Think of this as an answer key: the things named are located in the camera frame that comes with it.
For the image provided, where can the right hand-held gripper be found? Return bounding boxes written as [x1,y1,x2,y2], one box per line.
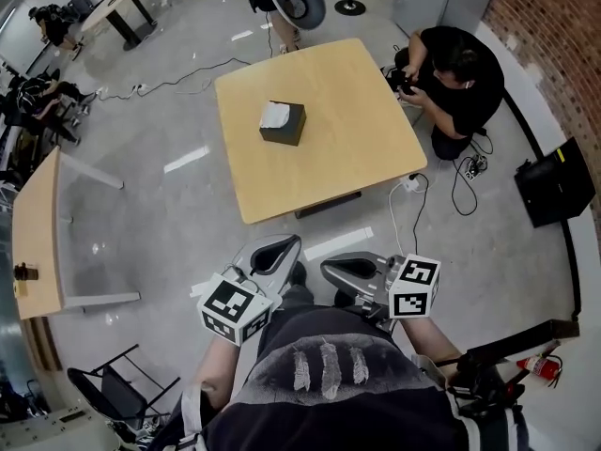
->
[320,251,442,333]

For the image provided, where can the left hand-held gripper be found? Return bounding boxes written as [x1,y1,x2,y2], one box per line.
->
[196,234,301,347]

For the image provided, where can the white tissue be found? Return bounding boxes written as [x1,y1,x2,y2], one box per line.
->
[259,101,291,129]

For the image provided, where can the person's left forearm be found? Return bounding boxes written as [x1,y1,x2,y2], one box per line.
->
[194,334,243,412]

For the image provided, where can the person's right forearm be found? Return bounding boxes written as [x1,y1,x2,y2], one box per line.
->
[396,317,464,387]

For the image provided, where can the black tissue box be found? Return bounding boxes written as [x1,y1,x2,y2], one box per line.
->
[258,100,308,148]

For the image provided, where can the person's left black shoe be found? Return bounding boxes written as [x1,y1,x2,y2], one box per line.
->
[286,260,309,290]

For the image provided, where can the person's black shoe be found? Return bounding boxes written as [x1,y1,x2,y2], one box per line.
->
[328,291,362,310]
[286,260,309,290]

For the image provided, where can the person's right black shoe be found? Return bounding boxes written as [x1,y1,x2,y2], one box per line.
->
[328,291,362,310]

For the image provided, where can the light wooden square table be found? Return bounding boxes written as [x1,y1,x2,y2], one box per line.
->
[214,38,428,226]

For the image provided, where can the person's dark printed shirt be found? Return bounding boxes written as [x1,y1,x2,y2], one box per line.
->
[140,285,530,451]

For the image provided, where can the small white black floor device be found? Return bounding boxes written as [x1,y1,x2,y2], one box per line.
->
[464,154,488,180]

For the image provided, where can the black folding chair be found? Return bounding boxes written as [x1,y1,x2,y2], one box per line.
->
[67,344,182,431]

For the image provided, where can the black handheld device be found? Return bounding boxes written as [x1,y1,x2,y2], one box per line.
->
[384,63,417,96]

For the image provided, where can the red fire extinguisher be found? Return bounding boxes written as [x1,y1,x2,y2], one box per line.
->
[516,352,563,384]

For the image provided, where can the black equipment case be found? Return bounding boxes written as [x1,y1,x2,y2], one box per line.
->
[514,136,596,228]

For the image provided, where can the wooden side table white legs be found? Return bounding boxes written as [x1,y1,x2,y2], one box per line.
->
[11,146,142,321]

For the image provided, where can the small brown wooden object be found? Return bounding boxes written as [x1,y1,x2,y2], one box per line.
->
[13,261,39,282]

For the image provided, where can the white equipment cabinet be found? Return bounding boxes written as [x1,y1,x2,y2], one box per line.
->
[0,406,118,451]

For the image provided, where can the oval wooden table black legs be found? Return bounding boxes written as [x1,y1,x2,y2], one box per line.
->
[80,0,159,52]

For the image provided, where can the black table pedestal base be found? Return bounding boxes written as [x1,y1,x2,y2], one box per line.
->
[294,189,363,220]

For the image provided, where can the black looped floor cable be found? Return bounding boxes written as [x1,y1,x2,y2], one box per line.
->
[451,155,480,216]

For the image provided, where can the white harness strap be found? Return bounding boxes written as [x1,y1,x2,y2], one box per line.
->
[180,387,204,451]

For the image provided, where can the thin white floor cable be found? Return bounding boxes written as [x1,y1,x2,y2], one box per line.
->
[176,77,215,96]

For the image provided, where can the long black floor cable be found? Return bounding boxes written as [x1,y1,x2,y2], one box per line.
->
[96,56,253,101]

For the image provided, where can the black curved floor rail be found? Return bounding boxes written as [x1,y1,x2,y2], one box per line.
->
[504,91,586,321]

